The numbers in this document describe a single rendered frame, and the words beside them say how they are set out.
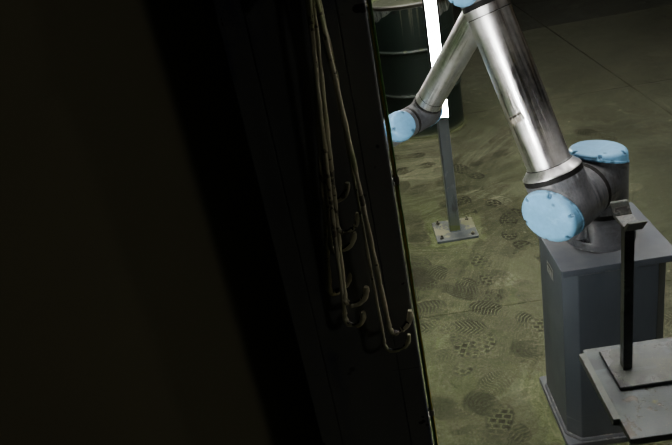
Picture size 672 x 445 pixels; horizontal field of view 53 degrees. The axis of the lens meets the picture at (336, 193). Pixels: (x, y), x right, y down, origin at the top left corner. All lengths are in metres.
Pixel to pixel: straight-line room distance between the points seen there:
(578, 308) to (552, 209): 0.36
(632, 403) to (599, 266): 0.67
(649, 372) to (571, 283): 0.64
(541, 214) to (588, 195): 0.12
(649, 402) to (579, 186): 0.63
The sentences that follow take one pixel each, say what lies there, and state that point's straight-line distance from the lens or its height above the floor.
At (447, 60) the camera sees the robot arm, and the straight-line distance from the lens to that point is 1.98.
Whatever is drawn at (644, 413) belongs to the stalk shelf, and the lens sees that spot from 1.28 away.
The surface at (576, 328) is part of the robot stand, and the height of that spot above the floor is 0.44.
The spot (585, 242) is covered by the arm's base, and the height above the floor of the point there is 0.67.
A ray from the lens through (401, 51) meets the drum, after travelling 4.34.
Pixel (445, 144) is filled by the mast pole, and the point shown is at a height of 0.47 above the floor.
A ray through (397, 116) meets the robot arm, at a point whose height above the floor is 0.99.
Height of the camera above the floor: 1.68
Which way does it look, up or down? 25 degrees down
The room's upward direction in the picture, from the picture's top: 11 degrees counter-clockwise
